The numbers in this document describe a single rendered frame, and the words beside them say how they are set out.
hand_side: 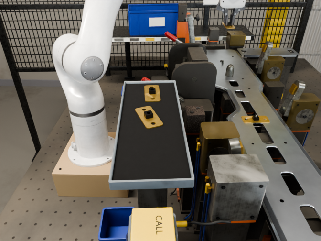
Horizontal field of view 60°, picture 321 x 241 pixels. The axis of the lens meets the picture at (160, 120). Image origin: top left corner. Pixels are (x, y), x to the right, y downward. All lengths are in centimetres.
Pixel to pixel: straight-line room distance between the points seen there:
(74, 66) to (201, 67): 36
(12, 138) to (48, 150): 147
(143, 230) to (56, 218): 67
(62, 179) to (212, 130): 57
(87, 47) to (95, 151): 38
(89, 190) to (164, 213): 66
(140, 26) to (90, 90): 74
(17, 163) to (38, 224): 146
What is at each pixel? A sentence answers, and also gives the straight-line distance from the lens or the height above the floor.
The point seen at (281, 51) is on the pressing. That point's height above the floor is 100.
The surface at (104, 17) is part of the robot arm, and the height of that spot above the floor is 130.
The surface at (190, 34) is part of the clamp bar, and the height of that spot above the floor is 114.
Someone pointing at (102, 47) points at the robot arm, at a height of 122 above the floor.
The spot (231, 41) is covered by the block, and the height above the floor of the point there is 102.
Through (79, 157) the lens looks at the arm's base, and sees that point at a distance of 106.
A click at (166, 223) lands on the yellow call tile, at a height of 116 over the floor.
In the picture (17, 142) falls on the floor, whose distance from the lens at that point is 271.
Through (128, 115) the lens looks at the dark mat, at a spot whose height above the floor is 116.
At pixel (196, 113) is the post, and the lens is 74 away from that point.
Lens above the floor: 149
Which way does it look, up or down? 34 degrees down
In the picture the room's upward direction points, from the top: straight up
